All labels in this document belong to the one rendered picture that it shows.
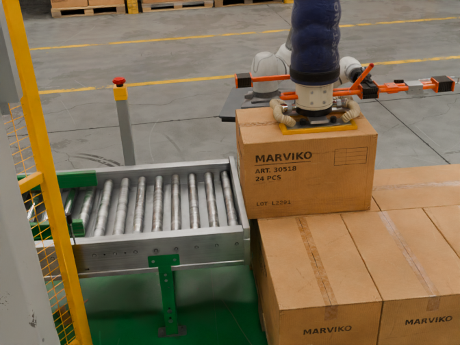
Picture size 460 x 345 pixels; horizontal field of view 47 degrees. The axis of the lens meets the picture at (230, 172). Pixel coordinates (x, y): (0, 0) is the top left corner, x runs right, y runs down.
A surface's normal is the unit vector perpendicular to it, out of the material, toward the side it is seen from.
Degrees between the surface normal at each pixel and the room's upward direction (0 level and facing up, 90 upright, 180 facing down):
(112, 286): 0
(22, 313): 91
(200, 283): 0
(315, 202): 90
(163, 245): 90
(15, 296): 91
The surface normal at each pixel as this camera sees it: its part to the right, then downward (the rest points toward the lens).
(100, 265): 0.09, 0.48
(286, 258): -0.03, -0.88
